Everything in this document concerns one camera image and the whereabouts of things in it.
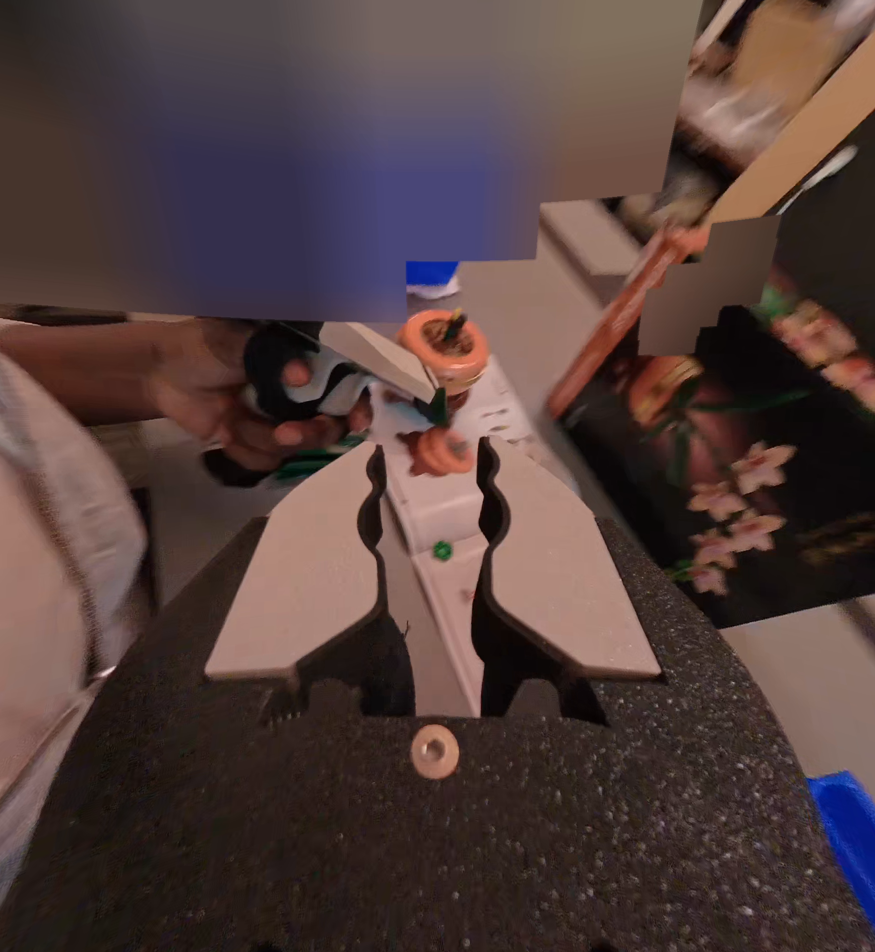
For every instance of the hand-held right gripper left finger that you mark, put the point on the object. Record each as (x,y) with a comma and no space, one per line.
(296,580)

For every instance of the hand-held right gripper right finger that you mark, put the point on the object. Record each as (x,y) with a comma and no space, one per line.
(564,580)

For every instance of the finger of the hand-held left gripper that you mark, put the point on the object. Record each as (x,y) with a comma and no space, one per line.
(385,361)

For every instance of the orange brick flower pot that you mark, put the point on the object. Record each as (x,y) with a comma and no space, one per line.
(445,349)

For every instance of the small orange round brick piece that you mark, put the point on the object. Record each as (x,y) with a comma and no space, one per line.
(441,452)

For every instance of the person's left forearm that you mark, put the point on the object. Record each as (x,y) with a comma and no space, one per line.
(73,372)

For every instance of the person's left hand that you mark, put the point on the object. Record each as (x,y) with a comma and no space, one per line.
(199,387)

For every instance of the small green brick piece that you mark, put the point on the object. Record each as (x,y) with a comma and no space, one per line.
(442,551)

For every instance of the white instruction booklet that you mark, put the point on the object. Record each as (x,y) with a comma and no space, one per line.
(437,513)

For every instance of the black orchid toy box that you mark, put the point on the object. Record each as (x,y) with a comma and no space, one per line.
(780,506)

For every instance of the person's white shirt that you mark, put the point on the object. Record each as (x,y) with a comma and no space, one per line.
(21,558)

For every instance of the blue plastic bin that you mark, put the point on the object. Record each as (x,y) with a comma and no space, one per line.
(869,840)

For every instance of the black divider board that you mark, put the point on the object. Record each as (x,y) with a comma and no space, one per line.
(854,245)

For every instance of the white gooseneck microphone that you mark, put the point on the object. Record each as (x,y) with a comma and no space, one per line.
(832,167)

